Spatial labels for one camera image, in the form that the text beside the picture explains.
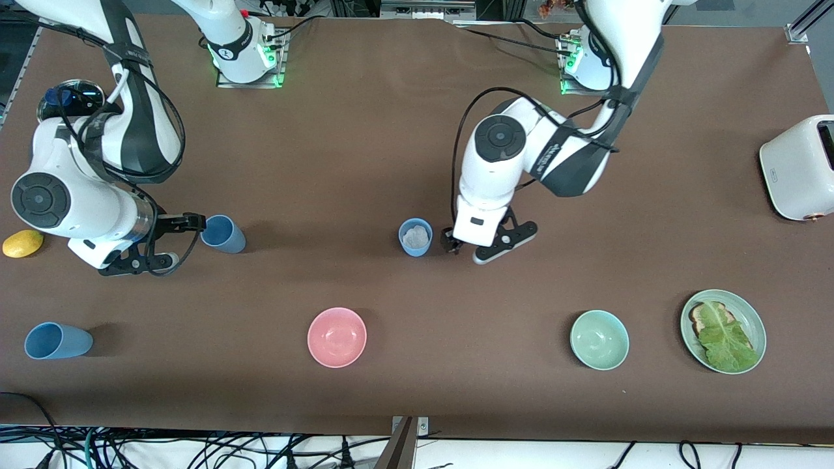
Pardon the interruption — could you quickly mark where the blue plastic cup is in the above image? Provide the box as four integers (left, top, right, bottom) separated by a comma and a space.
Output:
398, 218, 434, 257
200, 214, 247, 254
24, 322, 94, 360

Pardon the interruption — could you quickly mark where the yellow lemon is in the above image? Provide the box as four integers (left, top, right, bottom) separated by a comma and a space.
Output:
2, 229, 45, 259

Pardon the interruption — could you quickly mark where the pink bowl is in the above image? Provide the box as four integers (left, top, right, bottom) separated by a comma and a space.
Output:
307, 307, 367, 369

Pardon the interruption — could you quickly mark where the pale green bowl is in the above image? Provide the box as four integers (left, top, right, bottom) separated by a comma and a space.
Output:
569, 309, 630, 371

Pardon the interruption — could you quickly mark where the toasted bread slice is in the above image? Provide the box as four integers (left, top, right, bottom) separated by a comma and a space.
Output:
689, 301, 756, 352

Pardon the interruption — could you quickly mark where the green lettuce leaf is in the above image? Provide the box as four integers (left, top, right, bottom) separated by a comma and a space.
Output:
697, 301, 760, 372

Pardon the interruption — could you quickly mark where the pale green plate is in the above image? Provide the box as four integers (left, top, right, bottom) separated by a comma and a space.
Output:
680, 289, 768, 375

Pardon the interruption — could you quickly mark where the white toaster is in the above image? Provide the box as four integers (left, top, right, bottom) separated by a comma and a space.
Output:
759, 115, 834, 222

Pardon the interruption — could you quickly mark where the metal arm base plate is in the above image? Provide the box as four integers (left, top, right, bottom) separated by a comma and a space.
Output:
215, 27, 287, 89
558, 31, 630, 98

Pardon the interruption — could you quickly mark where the black base cable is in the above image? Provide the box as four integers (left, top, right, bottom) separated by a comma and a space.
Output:
515, 18, 568, 40
453, 25, 573, 58
264, 14, 326, 41

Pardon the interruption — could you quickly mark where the grey metal frame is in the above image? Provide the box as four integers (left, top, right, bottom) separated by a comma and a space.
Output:
380, 0, 478, 21

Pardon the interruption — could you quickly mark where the aluminium frame profile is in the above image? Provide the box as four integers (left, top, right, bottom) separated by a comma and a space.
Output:
785, 0, 834, 45

